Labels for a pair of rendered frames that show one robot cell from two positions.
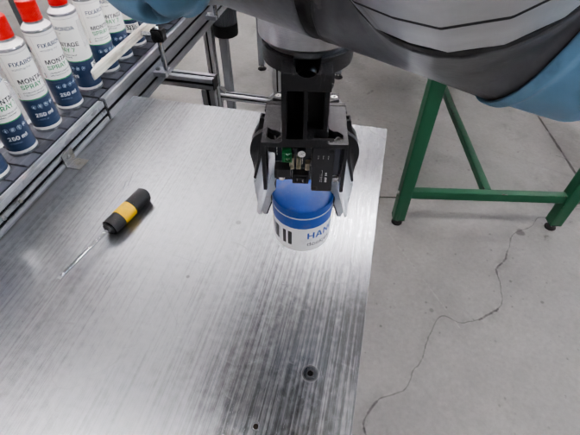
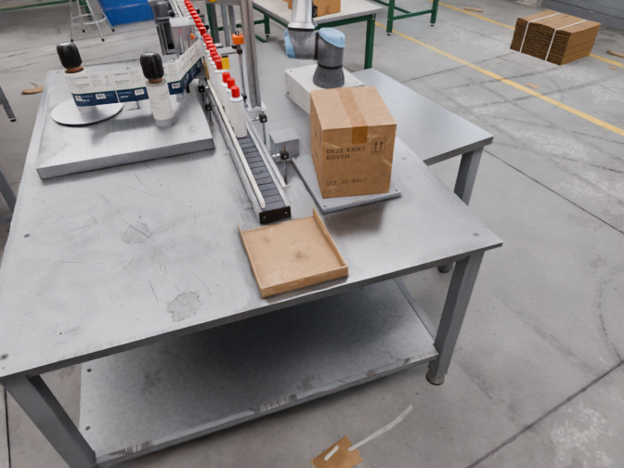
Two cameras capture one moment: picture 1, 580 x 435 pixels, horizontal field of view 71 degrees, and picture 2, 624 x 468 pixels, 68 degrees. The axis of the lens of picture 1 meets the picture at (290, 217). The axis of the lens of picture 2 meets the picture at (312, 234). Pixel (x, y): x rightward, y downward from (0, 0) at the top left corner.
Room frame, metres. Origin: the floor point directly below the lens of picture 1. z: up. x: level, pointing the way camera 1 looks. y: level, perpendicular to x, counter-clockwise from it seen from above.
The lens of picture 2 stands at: (-1.93, 1.35, 1.81)
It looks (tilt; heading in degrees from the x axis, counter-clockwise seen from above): 41 degrees down; 329
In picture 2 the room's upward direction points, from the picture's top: 1 degrees counter-clockwise
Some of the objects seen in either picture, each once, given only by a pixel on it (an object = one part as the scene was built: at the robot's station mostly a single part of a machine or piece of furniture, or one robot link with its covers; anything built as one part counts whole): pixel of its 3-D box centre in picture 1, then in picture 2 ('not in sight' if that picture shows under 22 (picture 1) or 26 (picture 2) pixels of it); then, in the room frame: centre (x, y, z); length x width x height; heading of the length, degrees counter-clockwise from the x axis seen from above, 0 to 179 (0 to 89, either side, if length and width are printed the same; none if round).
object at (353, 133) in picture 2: not in sight; (349, 140); (-0.75, 0.46, 0.99); 0.30 x 0.24 x 0.27; 156
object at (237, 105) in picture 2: not in sight; (238, 112); (-0.32, 0.70, 0.98); 0.05 x 0.05 x 0.20
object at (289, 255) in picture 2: not in sight; (290, 248); (-1.00, 0.86, 0.85); 0.30 x 0.26 x 0.04; 167
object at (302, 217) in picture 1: (302, 211); not in sight; (0.33, -0.01, 0.99); 0.07 x 0.07 x 0.07
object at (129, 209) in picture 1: (105, 231); not in sight; (0.43, 0.30, 0.84); 0.20 x 0.03 x 0.03; 155
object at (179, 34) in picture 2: not in sight; (188, 48); (0.41, 0.63, 1.01); 0.14 x 0.13 x 0.26; 167
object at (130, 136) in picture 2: not in sight; (125, 114); (0.20, 1.04, 0.86); 0.80 x 0.67 x 0.05; 167
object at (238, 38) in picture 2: not in sight; (234, 71); (-0.08, 0.59, 1.05); 0.10 x 0.04 x 0.33; 77
